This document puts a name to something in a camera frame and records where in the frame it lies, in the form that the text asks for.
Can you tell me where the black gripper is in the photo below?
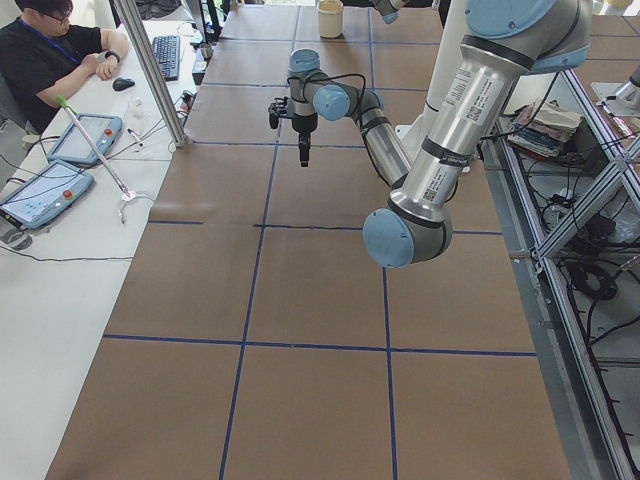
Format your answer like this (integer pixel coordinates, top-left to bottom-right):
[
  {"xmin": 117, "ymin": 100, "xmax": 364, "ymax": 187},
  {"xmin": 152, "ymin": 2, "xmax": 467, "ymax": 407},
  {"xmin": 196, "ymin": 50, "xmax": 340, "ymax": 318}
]
[{"xmin": 292, "ymin": 113, "xmax": 318, "ymax": 167}]

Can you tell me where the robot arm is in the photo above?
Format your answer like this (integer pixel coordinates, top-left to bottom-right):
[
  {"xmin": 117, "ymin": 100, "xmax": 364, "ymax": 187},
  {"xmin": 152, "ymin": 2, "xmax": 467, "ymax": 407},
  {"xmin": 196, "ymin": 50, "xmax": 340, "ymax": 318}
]
[
  {"xmin": 269, "ymin": 1, "xmax": 593, "ymax": 268},
  {"xmin": 370, "ymin": 0, "xmax": 408, "ymax": 24}
]

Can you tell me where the white bowl container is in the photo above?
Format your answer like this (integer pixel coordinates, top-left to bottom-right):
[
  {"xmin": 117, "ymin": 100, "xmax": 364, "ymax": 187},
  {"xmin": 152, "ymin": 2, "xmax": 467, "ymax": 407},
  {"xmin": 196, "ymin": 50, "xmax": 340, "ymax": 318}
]
[{"xmin": 316, "ymin": 0, "xmax": 344, "ymax": 39}]

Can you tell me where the black keyboard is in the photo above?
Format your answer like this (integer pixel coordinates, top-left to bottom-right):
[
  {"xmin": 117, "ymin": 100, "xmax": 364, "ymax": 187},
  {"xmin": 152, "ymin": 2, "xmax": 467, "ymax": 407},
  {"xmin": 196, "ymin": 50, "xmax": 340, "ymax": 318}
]
[{"xmin": 151, "ymin": 35, "xmax": 181, "ymax": 81}]

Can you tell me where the black computer mouse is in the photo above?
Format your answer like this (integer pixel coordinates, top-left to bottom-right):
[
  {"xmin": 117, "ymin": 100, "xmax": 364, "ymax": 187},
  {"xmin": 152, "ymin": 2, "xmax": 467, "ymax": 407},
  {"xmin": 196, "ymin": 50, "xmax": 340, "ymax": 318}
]
[{"xmin": 112, "ymin": 77, "xmax": 136, "ymax": 92}]

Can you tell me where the far teach pendant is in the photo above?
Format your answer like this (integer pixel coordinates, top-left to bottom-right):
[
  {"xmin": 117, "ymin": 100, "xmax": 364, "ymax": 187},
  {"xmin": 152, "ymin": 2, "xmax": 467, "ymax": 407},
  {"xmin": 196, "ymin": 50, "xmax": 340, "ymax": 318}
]
[{"xmin": 46, "ymin": 113, "xmax": 124, "ymax": 169}]

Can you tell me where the teach pendant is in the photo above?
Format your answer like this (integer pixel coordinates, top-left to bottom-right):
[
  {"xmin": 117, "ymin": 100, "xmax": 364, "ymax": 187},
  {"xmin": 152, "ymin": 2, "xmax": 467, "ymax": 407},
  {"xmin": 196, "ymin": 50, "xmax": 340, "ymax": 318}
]
[
  {"xmin": 1, "ymin": 160, "xmax": 95, "ymax": 230},
  {"xmin": 46, "ymin": 113, "xmax": 124, "ymax": 169}
]

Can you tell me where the stack of books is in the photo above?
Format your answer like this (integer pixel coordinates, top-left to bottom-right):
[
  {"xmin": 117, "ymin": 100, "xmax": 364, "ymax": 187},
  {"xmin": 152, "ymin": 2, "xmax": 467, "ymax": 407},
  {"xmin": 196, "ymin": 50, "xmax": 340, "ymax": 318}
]
[{"xmin": 507, "ymin": 99, "xmax": 584, "ymax": 158}]

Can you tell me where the purple grabber stick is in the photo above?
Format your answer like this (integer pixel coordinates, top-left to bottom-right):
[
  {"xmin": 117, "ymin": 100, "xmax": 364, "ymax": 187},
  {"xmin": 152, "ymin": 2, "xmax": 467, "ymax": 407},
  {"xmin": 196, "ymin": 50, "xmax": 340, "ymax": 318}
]
[{"xmin": 55, "ymin": 95, "xmax": 155, "ymax": 224}]

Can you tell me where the near teach pendant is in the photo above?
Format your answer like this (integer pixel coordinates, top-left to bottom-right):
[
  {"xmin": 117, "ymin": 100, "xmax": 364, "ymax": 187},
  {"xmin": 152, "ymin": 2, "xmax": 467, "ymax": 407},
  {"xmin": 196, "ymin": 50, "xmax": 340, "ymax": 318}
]
[{"xmin": 1, "ymin": 160, "xmax": 95, "ymax": 230}]

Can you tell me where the seated person black shirt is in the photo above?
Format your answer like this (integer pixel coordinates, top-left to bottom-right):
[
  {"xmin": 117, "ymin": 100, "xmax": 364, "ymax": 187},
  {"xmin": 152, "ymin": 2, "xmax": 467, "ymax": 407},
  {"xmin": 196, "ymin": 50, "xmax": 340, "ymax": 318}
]
[{"xmin": 1, "ymin": 0, "xmax": 129, "ymax": 133}]

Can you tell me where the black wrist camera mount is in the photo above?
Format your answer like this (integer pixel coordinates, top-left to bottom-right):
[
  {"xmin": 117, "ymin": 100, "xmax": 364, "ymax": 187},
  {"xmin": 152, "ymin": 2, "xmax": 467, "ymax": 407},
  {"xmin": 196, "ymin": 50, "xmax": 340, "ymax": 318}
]
[{"xmin": 268, "ymin": 97, "xmax": 295, "ymax": 130}]

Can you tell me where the black camera cable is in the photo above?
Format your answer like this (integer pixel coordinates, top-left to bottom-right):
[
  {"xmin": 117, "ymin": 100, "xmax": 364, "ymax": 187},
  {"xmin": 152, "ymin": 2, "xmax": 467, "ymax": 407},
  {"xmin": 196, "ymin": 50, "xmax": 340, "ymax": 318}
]
[{"xmin": 299, "ymin": 73, "xmax": 369, "ymax": 119}]

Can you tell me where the aluminium frame post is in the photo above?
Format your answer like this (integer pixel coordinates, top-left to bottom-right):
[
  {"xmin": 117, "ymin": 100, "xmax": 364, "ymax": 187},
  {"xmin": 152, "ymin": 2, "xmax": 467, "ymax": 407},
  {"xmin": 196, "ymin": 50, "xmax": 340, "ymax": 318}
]
[{"xmin": 113, "ymin": 0, "xmax": 187, "ymax": 148}]

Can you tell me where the aluminium side frame rail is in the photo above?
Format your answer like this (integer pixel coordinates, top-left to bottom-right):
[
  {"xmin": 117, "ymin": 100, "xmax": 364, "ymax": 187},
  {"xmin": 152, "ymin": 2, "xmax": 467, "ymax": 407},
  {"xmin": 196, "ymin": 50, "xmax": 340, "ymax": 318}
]
[{"xmin": 482, "ymin": 72, "xmax": 639, "ymax": 479}]

